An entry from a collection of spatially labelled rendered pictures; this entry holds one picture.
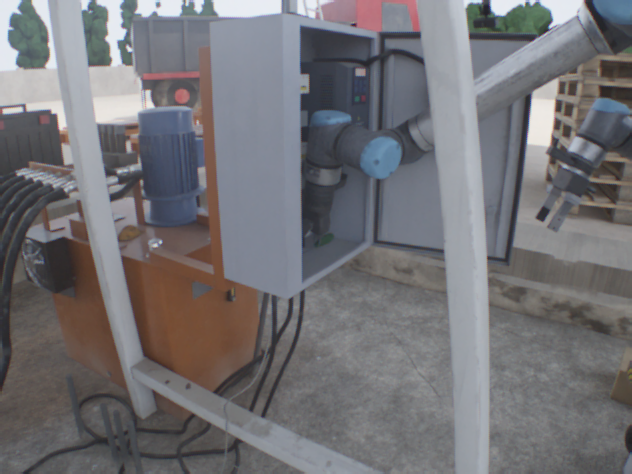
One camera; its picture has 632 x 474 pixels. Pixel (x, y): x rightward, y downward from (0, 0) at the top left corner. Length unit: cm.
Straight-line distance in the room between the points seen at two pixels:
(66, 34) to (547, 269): 218
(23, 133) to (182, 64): 634
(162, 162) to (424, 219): 93
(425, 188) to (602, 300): 136
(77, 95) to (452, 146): 97
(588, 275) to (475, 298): 170
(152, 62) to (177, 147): 756
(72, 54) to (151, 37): 795
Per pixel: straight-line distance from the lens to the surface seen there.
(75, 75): 129
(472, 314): 71
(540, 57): 93
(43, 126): 330
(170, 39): 930
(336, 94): 113
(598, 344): 237
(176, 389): 144
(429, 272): 251
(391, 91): 123
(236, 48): 97
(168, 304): 142
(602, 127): 124
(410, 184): 126
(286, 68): 90
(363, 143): 95
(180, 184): 168
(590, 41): 92
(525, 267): 239
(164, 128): 164
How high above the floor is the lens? 112
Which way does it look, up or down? 20 degrees down
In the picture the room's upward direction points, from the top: straight up
